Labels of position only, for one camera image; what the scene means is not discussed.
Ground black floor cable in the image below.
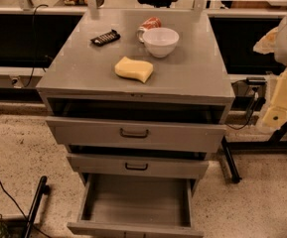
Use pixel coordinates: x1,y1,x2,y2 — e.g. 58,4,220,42
0,147,53,238

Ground grey middle drawer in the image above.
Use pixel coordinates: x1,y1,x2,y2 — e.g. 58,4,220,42
67,154,209,179

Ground grey open bottom drawer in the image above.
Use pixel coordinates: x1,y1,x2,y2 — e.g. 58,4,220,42
68,175,204,238

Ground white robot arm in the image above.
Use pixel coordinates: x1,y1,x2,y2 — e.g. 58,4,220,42
253,14,287,131

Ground black table leg frame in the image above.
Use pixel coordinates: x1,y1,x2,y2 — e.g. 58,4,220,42
221,122,287,183

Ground grey top drawer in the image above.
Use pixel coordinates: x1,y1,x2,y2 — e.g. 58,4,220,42
46,116,225,153

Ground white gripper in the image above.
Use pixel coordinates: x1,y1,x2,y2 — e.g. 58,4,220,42
253,27,287,133

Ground white ceramic bowl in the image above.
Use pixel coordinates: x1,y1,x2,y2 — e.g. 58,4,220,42
142,28,180,58

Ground black snack bar wrapper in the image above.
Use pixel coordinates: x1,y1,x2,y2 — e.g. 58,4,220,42
90,30,120,47

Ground black floor stand leg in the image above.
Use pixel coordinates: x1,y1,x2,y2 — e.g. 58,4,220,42
21,176,49,238

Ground black hanging cable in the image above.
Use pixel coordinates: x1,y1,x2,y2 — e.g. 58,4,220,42
23,3,50,88

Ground red soda can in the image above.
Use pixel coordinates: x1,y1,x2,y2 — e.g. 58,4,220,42
137,17,161,43

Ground black power adapter with cable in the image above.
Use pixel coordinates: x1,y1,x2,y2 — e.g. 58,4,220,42
226,76,267,130

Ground grey drawer cabinet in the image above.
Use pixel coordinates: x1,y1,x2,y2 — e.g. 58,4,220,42
36,7,236,183

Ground yellow sponge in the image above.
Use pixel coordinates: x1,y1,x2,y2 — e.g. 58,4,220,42
114,57,154,83

